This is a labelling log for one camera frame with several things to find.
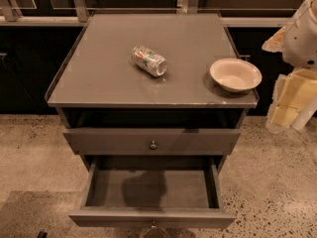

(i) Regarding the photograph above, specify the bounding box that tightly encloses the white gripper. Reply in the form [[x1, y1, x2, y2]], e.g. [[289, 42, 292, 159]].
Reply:
[[265, 68, 317, 134]]

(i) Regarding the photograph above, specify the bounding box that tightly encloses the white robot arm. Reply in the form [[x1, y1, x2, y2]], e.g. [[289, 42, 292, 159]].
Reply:
[[262, 0, 317, 134]]

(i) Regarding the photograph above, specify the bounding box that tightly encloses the round metal drawer knob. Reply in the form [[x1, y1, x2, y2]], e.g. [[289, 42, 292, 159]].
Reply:
[[149, 141, 158, 150]]

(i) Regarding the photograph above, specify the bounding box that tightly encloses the grey drawer cabinet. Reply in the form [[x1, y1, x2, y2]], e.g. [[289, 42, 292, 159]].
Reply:
[[46, 14, 262, 169]]

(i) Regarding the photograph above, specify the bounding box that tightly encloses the metal middle drawer knob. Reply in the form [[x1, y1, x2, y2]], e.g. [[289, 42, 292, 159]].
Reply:
[[144, 222, 168, 238]]

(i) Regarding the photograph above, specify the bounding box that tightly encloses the open grey middle drawer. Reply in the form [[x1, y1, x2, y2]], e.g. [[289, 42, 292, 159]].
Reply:
[[69, 156, 235, 229]]

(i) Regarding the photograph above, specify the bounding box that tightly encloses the white ceramic bowl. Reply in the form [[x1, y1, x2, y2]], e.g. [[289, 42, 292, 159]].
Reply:
[[209, 59, 263, 92]]

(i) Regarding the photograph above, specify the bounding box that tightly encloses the metal railing frame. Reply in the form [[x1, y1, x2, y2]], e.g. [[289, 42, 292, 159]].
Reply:
[[0, 0, 304, 27]]

